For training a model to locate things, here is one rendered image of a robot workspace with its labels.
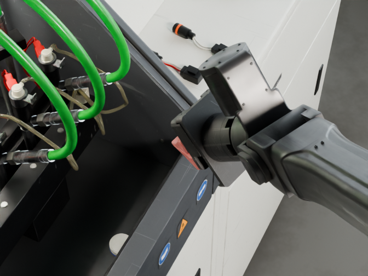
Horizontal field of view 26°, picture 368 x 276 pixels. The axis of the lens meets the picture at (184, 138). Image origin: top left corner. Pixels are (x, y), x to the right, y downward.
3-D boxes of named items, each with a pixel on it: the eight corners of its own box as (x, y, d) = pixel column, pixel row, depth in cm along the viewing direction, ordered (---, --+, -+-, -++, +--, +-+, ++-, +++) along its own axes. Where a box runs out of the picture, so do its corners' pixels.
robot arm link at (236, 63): (265, 190, 77) (338, 142, 78) (207, 88, 74) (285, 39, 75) (228, 165, 88) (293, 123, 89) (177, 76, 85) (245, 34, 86)
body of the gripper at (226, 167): (207, 86, 94) (245, 80, 88) (251, 155, 97) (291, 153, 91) (171, 119, 91) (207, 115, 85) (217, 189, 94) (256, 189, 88)
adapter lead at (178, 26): (234, 56, 140) (235, 48, 138) (227, 64, 139) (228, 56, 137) (178, 27, 144) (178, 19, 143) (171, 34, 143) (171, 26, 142)
